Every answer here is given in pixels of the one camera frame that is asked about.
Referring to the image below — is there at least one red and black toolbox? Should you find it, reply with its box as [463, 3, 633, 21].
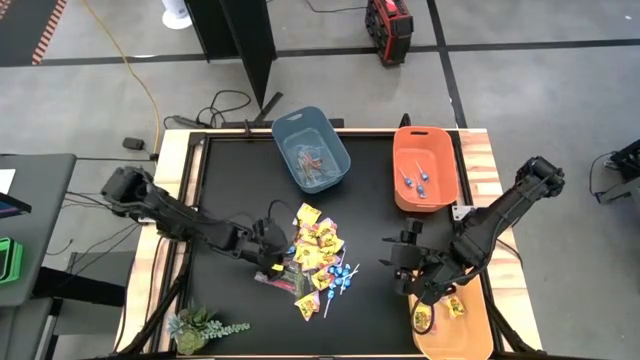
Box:
[364, 0, 415, 68]

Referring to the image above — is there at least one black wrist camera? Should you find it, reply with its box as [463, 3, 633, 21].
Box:
[400, 217, 425, 246]
[259, 217, 286, 241]

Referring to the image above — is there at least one orange plastic bin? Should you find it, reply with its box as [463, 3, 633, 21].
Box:
[392, 125, 460, 213]

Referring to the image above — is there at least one white fan base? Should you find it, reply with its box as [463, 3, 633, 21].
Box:
[161, 0, 194, 30]

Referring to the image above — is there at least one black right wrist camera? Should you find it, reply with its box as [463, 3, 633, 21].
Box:
[400, 217, 425, 246]

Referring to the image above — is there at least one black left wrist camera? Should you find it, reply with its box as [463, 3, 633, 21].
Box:
[259, 217, 286, 241]

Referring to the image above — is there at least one grey desk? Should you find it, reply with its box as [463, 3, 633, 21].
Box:
[0, 153, 78, 307]

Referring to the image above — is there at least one artificial succulent plant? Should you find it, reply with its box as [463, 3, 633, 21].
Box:
[167, 299, 251, 356]

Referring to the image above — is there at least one black floor cable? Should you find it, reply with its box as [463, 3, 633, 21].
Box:
[194, 89, 252, 129]

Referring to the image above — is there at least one yellow plastic bin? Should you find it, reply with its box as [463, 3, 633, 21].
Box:
[407, 272, 495, 360]

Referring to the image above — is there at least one blue-grey plastic bin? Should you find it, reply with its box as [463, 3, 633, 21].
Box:
[271, 105, 352, 195]

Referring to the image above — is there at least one black power strip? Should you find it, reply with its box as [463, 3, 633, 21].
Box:
[163, 114, 207, 130]

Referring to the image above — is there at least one tablet with lit screen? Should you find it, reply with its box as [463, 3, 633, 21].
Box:
[0, 192, 32, 220]

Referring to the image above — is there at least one black toolbox cable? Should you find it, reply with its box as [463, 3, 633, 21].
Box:
[304, 0, 369, 14]

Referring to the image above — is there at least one green case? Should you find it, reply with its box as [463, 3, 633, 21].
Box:
[0, 237, 25, 286]

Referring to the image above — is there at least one black frame strut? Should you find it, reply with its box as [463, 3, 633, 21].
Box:
[482, 294, 535, 357]
[117, 259, 190, 357]

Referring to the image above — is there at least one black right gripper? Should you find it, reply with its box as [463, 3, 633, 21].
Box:
[378, 234, 425, 274]

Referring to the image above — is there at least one yellow sour candy packet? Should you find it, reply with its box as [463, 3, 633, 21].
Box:
[295, 202, 323, 227]
[310, 268, 335, 292]
[298, 225, 321, 246]
[319, 233, 346, 255]
[413, 304, 434, 333]
[446, 295, 468, 320]
[315, 218, 339, 239]
[317, 252, 342, 271]
[294, 290, 321, 322]
[292, 243, 321, 271]

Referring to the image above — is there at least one neighbouring black robot rig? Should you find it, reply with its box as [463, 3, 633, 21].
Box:
[589, 138, 640, 205]

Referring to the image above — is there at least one yellow extension cable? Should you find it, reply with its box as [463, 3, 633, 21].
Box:
[81, 0, 164, 154]

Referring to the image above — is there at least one black mat with striped edge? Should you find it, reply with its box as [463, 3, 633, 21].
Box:
[0, 0, 69, 66]

